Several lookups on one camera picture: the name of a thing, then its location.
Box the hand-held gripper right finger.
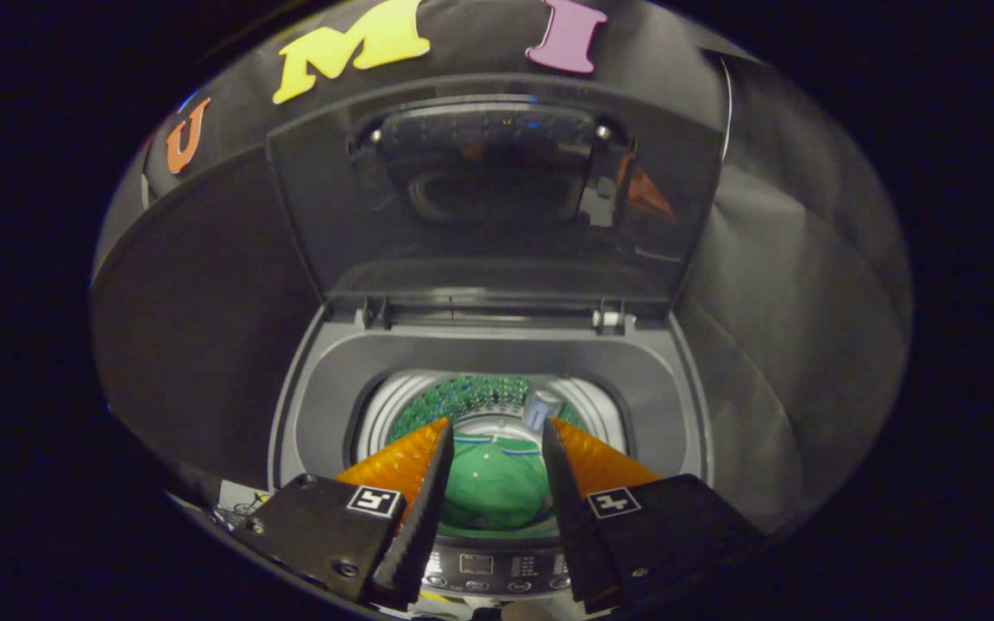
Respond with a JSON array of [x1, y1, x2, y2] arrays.
[[542, 417, 766, 616]]

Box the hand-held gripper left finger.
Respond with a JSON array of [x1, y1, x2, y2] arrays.
[[230, 417, 456, 610]]

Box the grey washing machine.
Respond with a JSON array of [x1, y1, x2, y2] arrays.
[[268, 293, 715, 606]]

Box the dark washing machine lid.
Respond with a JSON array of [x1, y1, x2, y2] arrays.
[[266, 73, 727, 322]]

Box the green polo shirt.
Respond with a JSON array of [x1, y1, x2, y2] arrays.
[[441, 431, 555, 532]]

